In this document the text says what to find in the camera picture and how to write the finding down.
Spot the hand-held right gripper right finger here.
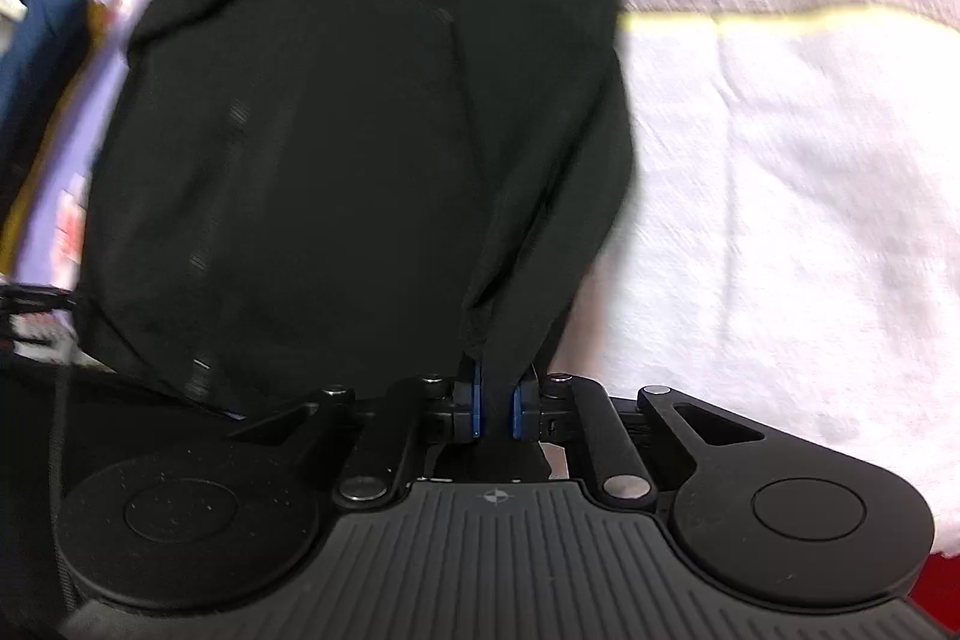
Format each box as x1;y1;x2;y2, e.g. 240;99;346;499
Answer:
511;374;766;510

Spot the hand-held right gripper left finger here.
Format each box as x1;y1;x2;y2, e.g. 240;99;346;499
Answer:
229;362;485;507

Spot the black garment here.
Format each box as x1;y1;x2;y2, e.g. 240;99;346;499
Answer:
71;0;638;483

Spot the white fleece blanket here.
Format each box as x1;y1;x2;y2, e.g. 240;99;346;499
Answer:
547;0;960;483

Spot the red object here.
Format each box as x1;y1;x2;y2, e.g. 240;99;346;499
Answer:
911;550;960;640

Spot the lavender printed bed sheet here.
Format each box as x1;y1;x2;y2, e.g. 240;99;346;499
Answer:
15;0;158;341

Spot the mustard yellow cloth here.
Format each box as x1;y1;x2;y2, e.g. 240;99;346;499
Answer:
0;2;113;266

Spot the navy blue garment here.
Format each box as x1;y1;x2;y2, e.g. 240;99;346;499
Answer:
0;0;95;116

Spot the black cable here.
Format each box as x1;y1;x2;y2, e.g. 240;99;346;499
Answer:
0;284;83;611

